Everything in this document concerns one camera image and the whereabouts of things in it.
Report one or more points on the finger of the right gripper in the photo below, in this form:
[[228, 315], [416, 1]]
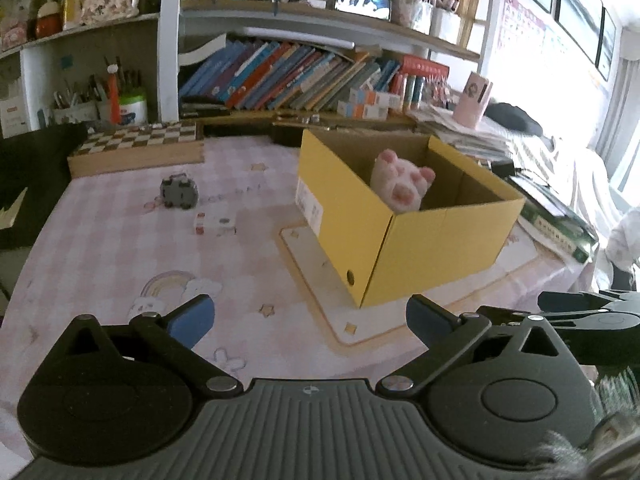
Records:
[[604, 310]]

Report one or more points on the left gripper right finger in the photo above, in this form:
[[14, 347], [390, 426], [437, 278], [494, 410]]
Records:
[[449, 340]]

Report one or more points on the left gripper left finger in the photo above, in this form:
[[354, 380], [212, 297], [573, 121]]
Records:
[[170, 338]]

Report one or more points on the pink plush toy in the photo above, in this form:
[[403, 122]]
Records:
[[399, 183]]

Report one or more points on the cream placemat with border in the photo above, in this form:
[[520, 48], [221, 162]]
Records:
[[400, 279]]

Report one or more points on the pink checkered tablecloth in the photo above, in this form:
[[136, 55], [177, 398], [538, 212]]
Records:
[[110, 249]]

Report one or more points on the yellow cardboard box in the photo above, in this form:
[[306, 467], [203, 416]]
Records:
[[464, 220]]

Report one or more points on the small white card box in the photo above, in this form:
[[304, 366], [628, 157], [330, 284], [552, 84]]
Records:
[[210, 223]]

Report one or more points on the green thick book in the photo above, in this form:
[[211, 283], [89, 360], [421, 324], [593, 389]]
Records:
[[554, 221]]

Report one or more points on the stack of papers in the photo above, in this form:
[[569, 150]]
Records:
[[486, 137]]

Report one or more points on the wooden chessboard box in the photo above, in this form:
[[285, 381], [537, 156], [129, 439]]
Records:
[[138, 147]]

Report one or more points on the black pouch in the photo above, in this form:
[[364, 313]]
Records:
[[513, 118]]

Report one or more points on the pink pen holder box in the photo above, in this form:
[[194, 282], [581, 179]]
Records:
[[473, 101]]

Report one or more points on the white green lidded jar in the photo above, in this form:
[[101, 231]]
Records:
[[133, 109]]

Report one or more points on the dark wooden pencil case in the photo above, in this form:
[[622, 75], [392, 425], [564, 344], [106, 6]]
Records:
[[288, 134]]

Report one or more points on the orange glue bottle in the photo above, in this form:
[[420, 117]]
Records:
[[113, 94]]

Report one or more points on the row of leaning books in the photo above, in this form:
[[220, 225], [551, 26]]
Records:
[[251, 75]]

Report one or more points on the white bookshelf frame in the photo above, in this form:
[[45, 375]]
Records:
[[54, 68]]

